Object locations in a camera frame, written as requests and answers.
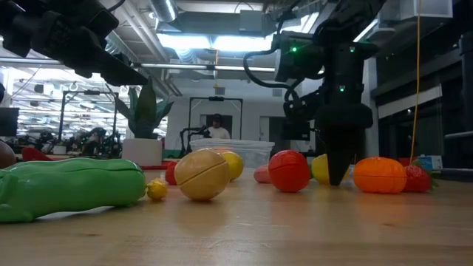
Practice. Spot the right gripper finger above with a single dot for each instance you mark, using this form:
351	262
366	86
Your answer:
339	155

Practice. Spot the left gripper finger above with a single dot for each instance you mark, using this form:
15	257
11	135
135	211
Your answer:
107	61
114	80

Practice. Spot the yellow toy bell pepper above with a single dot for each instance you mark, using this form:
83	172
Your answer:
319	170

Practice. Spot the ribbed orange toy fruit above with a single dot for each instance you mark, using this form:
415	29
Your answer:
379	176

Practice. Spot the pink toy fruit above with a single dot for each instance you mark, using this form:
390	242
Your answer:
261	175

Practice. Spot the red toy strawberry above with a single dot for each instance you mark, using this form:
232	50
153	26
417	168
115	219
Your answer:
417	180

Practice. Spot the yellow toy lemon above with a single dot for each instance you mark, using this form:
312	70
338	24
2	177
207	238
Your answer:
235	166

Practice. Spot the small red toy fruit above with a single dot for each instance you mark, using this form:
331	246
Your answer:
171	175

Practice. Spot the brown toy kiwi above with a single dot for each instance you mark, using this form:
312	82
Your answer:
5	155

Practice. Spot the background black robot arm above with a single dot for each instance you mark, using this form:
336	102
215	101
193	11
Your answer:
184	140

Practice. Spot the clear plastic tupperware container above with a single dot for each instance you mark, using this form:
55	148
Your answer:
255	153

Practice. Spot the black curtain panel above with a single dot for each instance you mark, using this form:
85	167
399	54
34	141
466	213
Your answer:
359	144

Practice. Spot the green snake plant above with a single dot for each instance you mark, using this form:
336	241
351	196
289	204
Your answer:
146	111

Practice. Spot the person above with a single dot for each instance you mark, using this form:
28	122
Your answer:
218	132
94	138

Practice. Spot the red box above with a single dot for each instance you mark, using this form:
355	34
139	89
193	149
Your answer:
406	161

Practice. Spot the white plant pot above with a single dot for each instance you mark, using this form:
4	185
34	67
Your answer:
142	151

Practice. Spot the blue white box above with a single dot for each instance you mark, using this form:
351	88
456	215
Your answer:
430	162

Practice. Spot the long linear ceiling light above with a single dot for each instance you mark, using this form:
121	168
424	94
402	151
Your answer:
207	67

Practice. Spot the black monitor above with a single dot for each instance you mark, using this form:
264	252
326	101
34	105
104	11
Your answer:
9	122

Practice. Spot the green toy cucumber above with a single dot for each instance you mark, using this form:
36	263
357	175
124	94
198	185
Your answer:
74	188

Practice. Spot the yellow toy banana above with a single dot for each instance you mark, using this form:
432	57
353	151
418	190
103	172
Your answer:
157	190

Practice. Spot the tan toy potato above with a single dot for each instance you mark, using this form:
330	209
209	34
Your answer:
202	177

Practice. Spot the grey ceiling box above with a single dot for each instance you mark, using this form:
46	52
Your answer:
251	20

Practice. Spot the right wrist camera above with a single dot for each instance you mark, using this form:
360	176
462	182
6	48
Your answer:
299	109

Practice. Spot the black wall screen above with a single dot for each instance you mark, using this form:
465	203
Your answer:
295	133

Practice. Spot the grey wall vent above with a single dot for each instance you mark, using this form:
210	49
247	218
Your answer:
277	92
220	91

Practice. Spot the silver round air duct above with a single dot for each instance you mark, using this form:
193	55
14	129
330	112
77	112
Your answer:
164	9

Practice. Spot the black table frame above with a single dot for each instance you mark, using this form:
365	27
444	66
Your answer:
454	173

